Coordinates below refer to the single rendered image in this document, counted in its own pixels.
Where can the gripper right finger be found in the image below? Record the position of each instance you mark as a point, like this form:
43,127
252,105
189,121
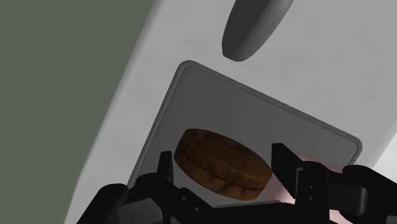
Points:
313,186

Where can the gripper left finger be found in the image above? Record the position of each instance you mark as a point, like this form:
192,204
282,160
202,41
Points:
149,192

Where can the brown round cake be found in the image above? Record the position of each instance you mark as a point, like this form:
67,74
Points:
223,164

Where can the grey flat tablet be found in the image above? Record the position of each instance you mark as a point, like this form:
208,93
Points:
235,111

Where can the grey oblong object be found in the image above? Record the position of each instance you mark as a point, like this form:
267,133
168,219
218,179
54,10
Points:
251,28

